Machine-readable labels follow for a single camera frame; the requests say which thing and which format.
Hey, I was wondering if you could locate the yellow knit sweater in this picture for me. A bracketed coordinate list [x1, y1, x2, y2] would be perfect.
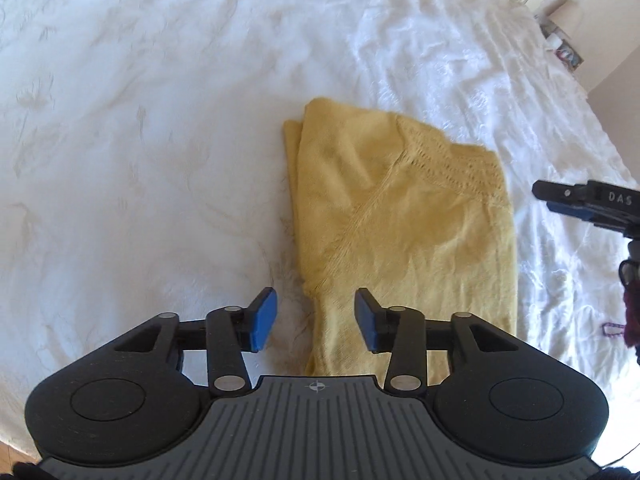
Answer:
[283, 98, 518, 377]

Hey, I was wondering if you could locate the white embroidered bedspread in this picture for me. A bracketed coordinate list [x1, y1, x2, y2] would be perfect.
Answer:
[1, 0, 639, 469]

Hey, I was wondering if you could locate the framed photo right nightstand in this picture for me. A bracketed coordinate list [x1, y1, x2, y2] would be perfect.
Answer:
[554, 40, 584, 72]

